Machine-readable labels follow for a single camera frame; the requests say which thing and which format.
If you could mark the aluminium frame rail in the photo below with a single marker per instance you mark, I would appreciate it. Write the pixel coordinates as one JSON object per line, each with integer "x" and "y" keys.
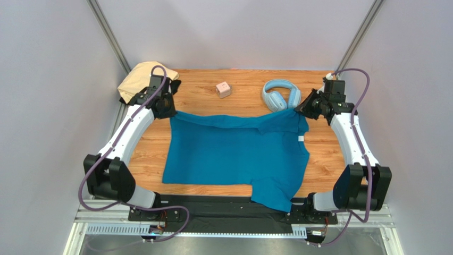
{"x": 100, "y": 228}

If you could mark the beige t shirt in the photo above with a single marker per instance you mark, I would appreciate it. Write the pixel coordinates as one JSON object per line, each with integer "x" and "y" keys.
{"x": 139, "y": 78}

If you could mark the pink cube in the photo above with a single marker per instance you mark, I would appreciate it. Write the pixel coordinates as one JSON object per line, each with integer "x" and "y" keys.
{"x": 223, "y": 90}

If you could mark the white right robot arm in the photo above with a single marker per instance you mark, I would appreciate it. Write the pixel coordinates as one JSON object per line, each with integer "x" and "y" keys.
{"x": 363, "y": 184}

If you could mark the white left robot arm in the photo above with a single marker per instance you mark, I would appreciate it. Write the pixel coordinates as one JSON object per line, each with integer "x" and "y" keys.
{"x": 107, "y": 173}

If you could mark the black t shirt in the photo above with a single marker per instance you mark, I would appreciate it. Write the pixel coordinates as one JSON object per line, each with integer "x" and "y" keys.
{"x": 128, "y": 90}

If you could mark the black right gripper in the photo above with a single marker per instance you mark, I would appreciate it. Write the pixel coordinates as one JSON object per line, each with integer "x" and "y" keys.
{"x": 309, "y": 105}

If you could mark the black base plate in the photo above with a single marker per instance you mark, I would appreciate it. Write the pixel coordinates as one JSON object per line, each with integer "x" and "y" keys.
{"x": 229, "y": 215}

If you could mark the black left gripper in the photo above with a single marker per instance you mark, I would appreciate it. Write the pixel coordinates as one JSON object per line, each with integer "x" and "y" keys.
{"x": 172, "y": 112}

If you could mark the blue t shirt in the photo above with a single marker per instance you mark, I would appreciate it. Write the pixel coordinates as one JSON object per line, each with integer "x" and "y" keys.
{"x": 265, "y": 152}

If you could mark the light blue headphones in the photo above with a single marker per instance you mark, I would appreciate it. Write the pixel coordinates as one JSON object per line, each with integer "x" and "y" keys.
{"x": 275, "y": 101}

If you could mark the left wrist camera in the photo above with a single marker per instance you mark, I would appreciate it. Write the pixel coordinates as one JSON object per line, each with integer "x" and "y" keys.
{"x": 156, "y": 81}

